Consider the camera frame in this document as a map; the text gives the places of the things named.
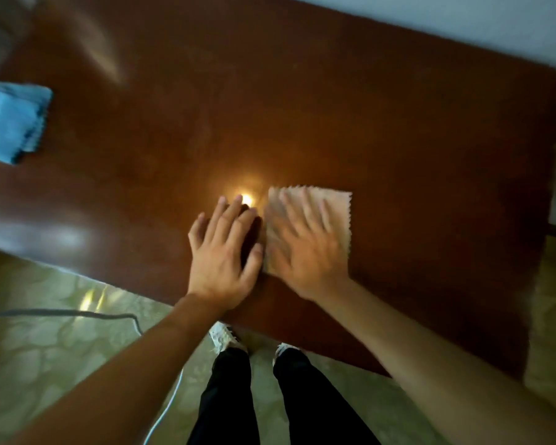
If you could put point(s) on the person's left middle finger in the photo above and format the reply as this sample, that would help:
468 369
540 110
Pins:
229 220

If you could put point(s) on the white right shoe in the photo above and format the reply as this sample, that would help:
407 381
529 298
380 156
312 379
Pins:
285 351

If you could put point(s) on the black trousers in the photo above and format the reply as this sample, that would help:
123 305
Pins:
227 403

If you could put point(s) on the white left shoe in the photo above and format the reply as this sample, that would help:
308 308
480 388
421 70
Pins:
223 337

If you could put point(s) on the person's right thumb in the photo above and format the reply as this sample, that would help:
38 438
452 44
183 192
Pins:
280 264

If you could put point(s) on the person's left forearm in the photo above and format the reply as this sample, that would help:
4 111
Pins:
120 380

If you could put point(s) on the blue folded cloth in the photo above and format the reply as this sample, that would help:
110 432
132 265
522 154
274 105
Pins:
11 120

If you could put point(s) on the person's left little finger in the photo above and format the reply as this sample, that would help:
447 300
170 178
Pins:
196 230

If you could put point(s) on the person's left thumb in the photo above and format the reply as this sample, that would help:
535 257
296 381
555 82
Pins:
255 266

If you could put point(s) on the person's right forearm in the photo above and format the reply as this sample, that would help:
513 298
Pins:
426 366

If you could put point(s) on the person's left hand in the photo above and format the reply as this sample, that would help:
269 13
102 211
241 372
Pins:
217 273

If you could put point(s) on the beige cleaning cloth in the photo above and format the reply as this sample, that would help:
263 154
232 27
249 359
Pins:
340 213

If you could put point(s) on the white shoe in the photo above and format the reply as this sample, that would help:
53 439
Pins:
223 337
285 351

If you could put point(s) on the person's right hand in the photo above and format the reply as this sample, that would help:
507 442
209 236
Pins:
308 259

